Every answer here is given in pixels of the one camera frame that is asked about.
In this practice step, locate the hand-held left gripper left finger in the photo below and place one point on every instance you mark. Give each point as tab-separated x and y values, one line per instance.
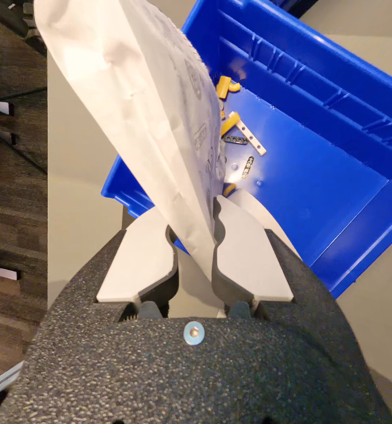
133	265

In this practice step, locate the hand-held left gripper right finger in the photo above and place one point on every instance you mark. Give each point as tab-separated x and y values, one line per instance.
248	261

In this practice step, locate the blue plastic bin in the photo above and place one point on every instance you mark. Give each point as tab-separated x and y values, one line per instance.
315	205

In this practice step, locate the large white paper bag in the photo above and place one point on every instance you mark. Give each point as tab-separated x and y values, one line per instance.
116	99

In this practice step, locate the pile of loose lego pieces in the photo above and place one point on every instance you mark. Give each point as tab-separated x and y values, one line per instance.
248	136

